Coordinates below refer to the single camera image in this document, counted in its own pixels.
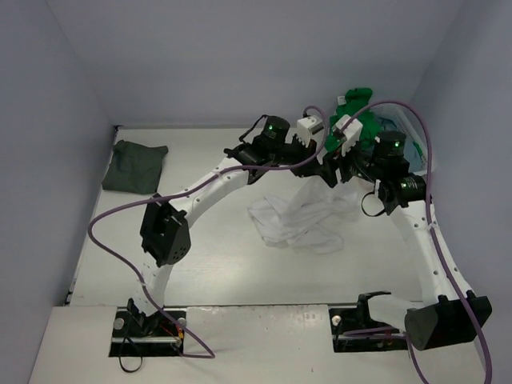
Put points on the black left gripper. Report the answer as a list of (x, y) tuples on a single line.
[(303, 161)]

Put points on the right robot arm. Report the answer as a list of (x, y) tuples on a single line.
[(450, 312)]

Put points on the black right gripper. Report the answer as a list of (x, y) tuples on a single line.
[(334, 165)]

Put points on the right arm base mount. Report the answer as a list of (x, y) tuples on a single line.
[(351, 333)]

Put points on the white plastic laundry basket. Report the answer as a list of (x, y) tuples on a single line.
[(394, 111)]

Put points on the white t-shirt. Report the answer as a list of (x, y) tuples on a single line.
[(296, 222)]

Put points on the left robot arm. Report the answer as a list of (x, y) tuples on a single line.
[(165, 228)]

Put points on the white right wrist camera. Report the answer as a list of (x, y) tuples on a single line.
[(346, 132)]

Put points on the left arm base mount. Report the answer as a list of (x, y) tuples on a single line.
[(128, 339)]

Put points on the light blue t-shirt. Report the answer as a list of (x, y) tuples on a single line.
[(412, 151)]

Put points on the dark grey t-shirt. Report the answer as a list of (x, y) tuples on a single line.
[(134, 168)]

